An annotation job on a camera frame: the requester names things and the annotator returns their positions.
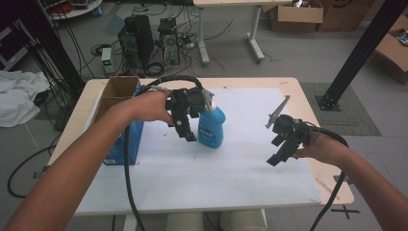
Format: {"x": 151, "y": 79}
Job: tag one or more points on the large black computer tower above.
{"x": 138, "y": 38}

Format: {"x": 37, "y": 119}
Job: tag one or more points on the grey floor mat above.
{"x": 352, "y": 122}

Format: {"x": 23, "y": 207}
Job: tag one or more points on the open brown cardboard box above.
{"x": 298, "y": 17}

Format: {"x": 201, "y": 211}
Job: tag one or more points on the person's left hand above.
{"x": 149, "y": 107}

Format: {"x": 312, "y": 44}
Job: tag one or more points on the brown cardboard box with flaps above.
{"x": 391, "y": 54}

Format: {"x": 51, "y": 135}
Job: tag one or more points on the person's right hand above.
{"x": 324, "y": 149}

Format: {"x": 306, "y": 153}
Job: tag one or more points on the light wooden table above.
{"x": 256, "y": 82}

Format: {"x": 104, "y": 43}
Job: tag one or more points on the small black computer tower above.
{"x": 169, "y": 41}

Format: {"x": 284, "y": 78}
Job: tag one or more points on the grey metal rack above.
{"x": 12, "y": 45}

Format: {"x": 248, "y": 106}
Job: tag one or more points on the blue cardboard box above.
{"x": 120, "y": 87}

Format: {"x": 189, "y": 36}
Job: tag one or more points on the white-legged desk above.
{"x": 256, "y": 38}

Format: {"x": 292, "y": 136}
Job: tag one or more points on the blue bottle with white cap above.
{"x": 211, "y": 130}

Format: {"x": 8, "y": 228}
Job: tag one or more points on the black aluminium frame post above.
{"x": 362, "y": 48}

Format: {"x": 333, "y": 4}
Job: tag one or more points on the grey tape strip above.
{"x": 348, "y": 180}

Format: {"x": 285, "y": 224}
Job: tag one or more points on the dark tape strip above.
{"x": 38, "y": 174}

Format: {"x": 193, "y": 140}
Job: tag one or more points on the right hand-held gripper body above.
{"x": 290, "y": 126}

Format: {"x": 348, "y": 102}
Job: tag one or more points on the tall brown cardboard box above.
{"x": 346, "y": 14}

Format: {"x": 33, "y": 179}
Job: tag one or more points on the white crumpled cloth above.
{"x": 17, "y": 96}

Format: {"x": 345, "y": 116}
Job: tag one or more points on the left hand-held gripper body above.
{"x": 189, "y": 99}

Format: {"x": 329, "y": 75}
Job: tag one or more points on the white foam mat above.
{"x": 208, "y": 179}

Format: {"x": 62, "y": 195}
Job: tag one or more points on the round white table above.
{"x": 80, "y": 11}

